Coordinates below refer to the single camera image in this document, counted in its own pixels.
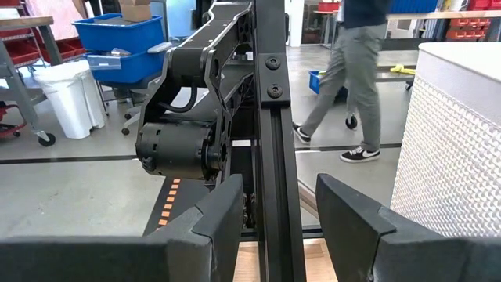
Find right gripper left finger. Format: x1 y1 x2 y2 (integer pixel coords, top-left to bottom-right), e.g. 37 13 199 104
0 174 246 282

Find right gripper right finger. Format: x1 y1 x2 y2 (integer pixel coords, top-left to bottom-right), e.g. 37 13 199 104
315 173 501 282

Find black mat with orange squares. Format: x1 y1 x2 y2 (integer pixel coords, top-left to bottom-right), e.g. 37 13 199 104
142 176 243 237

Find white woven plastic bin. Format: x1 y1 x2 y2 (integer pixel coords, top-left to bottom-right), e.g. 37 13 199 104
390 42 501 239

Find person's black white sneaker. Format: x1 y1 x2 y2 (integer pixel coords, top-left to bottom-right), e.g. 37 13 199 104
292 121 312 145
339 146 381 164

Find white trash bin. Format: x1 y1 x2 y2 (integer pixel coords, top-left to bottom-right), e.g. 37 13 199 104
33 59 106 140

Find yellow cloth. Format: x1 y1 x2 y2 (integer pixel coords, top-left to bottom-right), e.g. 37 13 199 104
390 63 416 76

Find red wheeled stool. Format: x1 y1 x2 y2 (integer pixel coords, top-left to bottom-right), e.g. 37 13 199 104
0 100 28 139

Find blue plastic tote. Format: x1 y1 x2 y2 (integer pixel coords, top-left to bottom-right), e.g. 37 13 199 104
84 49 170 85
389 0 439 15
72 13 165 56

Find small blue bin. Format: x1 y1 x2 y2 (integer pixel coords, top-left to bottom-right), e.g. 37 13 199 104
308 70 326 96

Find person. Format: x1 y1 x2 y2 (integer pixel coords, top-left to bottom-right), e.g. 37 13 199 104
292 0 392 164

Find grey metal workbench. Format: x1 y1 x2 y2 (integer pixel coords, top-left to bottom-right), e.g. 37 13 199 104
0 15 56 148

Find grey office chair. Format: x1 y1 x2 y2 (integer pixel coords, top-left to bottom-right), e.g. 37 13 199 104
96 41 173 137

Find red storage bins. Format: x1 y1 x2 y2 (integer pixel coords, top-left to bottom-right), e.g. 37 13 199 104
445 17 501 41
0 37 85 70

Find wooden top workbench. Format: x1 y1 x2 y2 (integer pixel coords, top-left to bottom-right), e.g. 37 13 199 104
375 9 501 84

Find cardboard box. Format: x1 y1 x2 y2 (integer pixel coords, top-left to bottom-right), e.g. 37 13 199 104
118 0 153 24

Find red bin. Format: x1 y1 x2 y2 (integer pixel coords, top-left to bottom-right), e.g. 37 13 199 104
317 1 341 13

